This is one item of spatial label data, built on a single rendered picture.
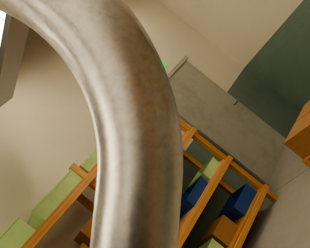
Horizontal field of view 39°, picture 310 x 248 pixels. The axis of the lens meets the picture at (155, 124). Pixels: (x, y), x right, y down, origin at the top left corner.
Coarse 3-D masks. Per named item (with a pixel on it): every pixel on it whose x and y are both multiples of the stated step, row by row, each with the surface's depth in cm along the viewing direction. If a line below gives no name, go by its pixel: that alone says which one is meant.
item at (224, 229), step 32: (192, 128) 549; (96, 160) 477; (192, 160) 583; (224, 160) 548; (64, 192) 444; (192, 192) 505; (256, 192) 544; (32, 224) 449; (192, 224) 474; (224, 224) 504
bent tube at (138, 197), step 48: (0, 0) 15; (48, 0) 14; (96, 0) 14; (96, 48) 14; (144, 48) 14; (96, 96) 14; (144, 96) 14; (96, 144) 15; (144, 144) 14; (96, 192) 15; (144, 192) 14; (96, 240) 14; (144, 240) 14
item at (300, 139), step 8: (304, 112) 534; (296, 120) 541; (304, 120) 508; (296, 128) 513; (304, 128) 484; (288, 136) 520; (296, 136) 499; (304, 136) 492; (288, 144) 514; (296, 144) 507; (304, 144) 500; (296, 152) 516; (304, 152) 509; (304, 160) 514
